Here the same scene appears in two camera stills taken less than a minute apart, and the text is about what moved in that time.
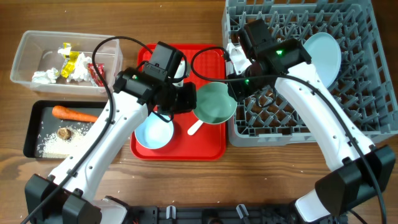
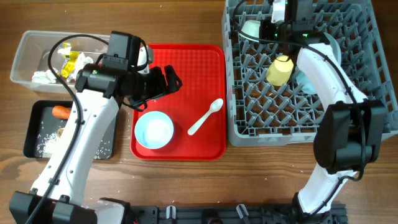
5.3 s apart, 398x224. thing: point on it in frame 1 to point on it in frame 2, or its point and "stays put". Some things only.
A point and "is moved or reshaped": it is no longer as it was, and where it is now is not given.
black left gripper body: [189, 97] to [160, 82]
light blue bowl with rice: [154, 132] stays put
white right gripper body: [245, 84] to [268, 32]
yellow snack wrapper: [69, 64] stays put
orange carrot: [64, 113] stays put
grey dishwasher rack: [366, 32] stays put
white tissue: [81, 72] stays put
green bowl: [214, 104] is moved or reshaped
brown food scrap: [64, 134] stays put
